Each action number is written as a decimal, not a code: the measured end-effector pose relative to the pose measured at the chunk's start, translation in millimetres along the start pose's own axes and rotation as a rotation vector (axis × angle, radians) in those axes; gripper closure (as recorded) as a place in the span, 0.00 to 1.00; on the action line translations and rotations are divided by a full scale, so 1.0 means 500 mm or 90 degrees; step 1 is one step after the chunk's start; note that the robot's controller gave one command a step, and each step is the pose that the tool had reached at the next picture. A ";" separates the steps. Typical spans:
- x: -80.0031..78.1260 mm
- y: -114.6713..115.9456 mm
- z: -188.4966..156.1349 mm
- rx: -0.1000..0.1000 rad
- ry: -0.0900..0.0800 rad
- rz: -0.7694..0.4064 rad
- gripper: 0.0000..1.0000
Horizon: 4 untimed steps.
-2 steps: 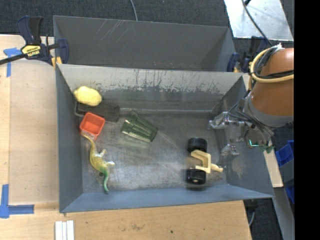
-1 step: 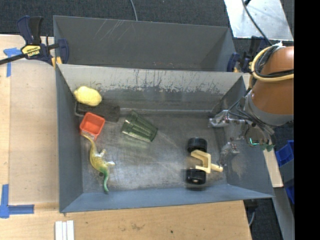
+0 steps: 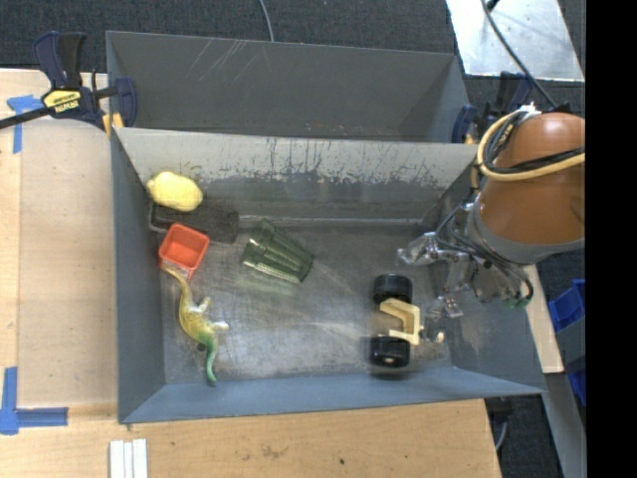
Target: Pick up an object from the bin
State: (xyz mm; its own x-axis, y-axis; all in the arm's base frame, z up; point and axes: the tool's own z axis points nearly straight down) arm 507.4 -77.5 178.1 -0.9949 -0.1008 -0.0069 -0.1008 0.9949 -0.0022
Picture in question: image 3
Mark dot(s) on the yellow-green toy dinosaur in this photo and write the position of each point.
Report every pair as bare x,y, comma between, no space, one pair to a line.
196,321

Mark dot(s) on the black toy wheels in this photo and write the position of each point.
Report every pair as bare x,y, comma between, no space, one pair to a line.
400,314

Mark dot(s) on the green clear glass cup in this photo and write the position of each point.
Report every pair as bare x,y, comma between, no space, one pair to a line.
276,254

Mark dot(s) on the black rectangular sponge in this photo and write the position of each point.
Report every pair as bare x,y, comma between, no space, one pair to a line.
214,222

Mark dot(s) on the orange square cup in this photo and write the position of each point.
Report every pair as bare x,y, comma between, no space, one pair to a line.
183,248

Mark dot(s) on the yellow lemon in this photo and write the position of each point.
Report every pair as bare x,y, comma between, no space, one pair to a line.
174,191

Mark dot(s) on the grey metal bin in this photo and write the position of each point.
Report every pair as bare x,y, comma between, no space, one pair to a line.
298,316

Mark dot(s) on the pale wood board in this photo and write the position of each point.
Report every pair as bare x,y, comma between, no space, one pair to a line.
64,267

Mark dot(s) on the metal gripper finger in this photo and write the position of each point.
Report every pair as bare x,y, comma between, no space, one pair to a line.
418,251
450,308

